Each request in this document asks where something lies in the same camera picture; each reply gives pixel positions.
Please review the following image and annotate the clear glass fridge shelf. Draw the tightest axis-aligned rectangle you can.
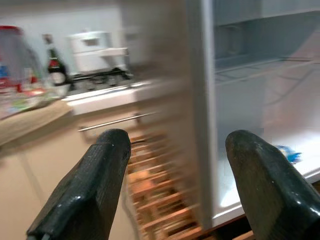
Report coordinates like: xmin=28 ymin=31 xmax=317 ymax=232
xmin=214 ymin=56 xmax=320 ymax=86

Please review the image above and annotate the dark glass bottle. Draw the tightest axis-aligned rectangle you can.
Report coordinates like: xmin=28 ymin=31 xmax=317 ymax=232
xmin=41 ymin=33 xmax=71 ymax=87

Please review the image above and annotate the steel gas stove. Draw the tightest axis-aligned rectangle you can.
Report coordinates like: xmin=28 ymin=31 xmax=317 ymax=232
xmin=67 ymin=66 xmax=136 ymax=92

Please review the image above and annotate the steel drawer handle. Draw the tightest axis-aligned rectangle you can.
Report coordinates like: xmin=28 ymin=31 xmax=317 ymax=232
xmin=77 ymin=111 xmax=157 ymax=133

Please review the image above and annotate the beige kitchen cabinet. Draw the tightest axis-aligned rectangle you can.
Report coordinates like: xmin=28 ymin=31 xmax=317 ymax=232
xmin=0 ymin=79 xmax=186 ymax=240

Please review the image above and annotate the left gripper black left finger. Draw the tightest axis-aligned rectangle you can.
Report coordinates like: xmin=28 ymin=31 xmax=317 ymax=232
xmin=25 ymin=128 xmax=132 ymax=240

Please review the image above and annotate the wooden wine rack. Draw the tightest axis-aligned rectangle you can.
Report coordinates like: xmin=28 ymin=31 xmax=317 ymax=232
xmin=126 ymin=132 xmax=253 ymax=240

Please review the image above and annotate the blue white snack bag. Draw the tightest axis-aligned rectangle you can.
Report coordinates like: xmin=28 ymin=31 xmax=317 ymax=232
xmin=274 ymin=144 xmax=303 ymax=165

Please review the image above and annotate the beige wooden board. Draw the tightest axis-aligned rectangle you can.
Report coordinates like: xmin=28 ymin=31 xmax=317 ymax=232
xmin=0 ymin=99 xmax=73 ymax=148

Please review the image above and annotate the white cooking pot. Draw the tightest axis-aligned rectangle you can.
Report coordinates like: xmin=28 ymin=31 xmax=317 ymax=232
xmin=66 ymin=28 xmax=130 ymax=76

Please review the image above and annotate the small dark grey fridge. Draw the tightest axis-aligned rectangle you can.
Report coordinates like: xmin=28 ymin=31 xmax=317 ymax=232
xmin=186 ymin=0 xmax=320 ymax=232

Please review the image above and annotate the clear bag of vegetables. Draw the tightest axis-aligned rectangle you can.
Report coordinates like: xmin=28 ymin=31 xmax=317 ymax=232
xmin=0 ymin=93 xmax=62 ymax=118

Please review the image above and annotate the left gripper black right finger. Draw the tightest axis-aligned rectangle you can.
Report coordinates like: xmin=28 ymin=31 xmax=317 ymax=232
xmin=224 ymin=129 xmax=320 ymax=240

